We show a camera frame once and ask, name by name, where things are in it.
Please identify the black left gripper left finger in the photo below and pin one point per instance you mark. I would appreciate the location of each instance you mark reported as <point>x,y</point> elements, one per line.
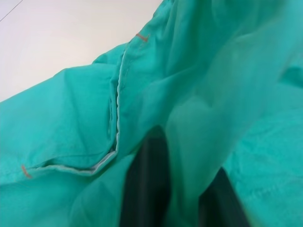
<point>146,189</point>

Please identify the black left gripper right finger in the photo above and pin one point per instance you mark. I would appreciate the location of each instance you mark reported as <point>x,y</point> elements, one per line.
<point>220,208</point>

